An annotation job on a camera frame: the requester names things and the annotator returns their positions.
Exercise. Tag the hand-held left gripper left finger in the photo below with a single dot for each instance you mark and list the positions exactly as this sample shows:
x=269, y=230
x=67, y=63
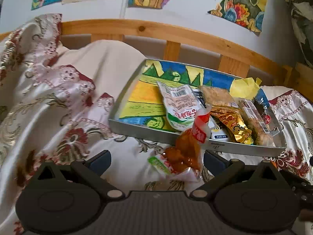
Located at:
x=99, y=162

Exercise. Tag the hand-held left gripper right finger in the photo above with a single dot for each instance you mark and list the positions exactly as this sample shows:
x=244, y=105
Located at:
x=216, y=162

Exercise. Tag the blue white stick packet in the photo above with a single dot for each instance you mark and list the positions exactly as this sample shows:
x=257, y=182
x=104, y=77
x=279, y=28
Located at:
x=220, y=134

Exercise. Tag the orange red sauce packet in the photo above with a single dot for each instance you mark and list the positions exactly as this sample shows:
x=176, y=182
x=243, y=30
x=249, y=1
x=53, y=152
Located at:
x=185, y=149

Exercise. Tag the gold foil snack packet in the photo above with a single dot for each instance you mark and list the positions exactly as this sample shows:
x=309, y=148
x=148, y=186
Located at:
x=232, y=124

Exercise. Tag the clear rice cracker packet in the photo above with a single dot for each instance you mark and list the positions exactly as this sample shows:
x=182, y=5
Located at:
x=256, y=124

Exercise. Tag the small white green packet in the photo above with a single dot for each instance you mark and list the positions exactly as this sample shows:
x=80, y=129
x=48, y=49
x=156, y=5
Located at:
x=159, y=162

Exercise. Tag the grey metal tray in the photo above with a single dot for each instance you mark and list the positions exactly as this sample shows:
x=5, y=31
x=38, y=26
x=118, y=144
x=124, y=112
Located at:
x=151, y=132

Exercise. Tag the clear puffed rice packet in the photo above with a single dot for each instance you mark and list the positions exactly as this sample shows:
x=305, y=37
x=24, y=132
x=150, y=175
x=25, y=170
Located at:
x=217, y=95

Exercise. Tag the clear packet of dark dates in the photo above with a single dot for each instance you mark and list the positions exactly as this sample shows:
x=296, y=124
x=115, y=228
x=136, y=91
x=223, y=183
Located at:
x=266, y=117

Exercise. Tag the large white green packet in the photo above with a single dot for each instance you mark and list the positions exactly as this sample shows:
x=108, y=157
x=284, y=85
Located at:
x=178, y=102

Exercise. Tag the small orange candy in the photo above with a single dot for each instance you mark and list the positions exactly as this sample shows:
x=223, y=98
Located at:
x=274, y=163

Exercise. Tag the colourful drawing paper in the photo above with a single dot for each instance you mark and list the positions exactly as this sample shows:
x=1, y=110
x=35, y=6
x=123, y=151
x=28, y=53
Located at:
x=137, y=98

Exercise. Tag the floral satin blanket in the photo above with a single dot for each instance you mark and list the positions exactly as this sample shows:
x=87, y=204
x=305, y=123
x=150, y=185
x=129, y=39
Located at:
x=36, y=102

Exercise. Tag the plain cream cloth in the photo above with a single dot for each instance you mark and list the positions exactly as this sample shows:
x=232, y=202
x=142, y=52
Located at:
x=105, y=66

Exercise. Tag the patterned hanging cloth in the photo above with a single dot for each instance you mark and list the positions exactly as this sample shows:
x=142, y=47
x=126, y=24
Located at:
x=300, y=17

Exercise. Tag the wooden bed rail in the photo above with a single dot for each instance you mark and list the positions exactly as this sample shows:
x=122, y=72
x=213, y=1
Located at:
x=171, y=33

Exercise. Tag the yellow green landscape wall poster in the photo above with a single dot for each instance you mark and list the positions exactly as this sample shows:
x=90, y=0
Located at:
x=239, y=7

